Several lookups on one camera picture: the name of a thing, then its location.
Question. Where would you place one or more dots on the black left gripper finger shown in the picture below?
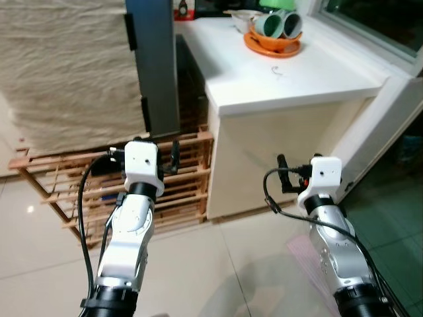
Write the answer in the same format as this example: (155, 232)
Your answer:
(176, 153)

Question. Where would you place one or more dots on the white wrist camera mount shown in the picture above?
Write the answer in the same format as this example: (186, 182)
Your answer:
(142, 162)
(324, 175)

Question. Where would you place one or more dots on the red white box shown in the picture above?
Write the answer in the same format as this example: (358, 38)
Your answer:
(184, 9)

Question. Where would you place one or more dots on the beige cloth cover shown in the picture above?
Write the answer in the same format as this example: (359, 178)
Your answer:
(66, 66)

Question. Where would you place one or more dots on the white framed window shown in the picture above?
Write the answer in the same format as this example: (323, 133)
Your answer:
(370, 20)

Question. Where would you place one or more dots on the wooden slatted rack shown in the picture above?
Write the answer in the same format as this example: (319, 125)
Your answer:
(185, 178)

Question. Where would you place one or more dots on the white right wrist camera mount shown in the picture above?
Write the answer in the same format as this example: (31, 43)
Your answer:
(324, 175)

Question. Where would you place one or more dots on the orange plate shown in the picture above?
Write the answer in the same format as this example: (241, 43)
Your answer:
(271, 47)

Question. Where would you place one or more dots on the white counter cabinet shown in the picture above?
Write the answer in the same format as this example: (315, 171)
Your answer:
(284, 86)

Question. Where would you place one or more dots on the green ceramic cup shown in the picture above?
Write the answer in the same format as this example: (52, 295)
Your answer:
(269, 25)
(293, 25)

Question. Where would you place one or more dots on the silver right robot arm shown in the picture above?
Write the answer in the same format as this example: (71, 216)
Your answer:
(337, 251)

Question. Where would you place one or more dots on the white shallow dish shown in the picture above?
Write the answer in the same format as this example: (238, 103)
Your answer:
(241, 18)

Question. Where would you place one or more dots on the white framed glass sliding door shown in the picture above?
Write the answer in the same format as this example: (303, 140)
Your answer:
(380, 119)

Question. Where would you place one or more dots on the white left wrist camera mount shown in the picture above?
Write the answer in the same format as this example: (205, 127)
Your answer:
(142, 162)

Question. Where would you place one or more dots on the green plastic bowl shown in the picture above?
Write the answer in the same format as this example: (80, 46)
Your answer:
(277, 5)

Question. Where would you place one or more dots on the pink floor mat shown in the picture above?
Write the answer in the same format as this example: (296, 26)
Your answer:
(304, 254)

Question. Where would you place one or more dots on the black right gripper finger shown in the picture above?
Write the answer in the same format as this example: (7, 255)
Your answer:
(283, 165)

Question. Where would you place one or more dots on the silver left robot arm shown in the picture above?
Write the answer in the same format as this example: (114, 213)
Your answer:
(125, 244)

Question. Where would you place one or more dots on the dark grey fridge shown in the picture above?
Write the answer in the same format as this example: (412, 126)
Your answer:
(158, 66)

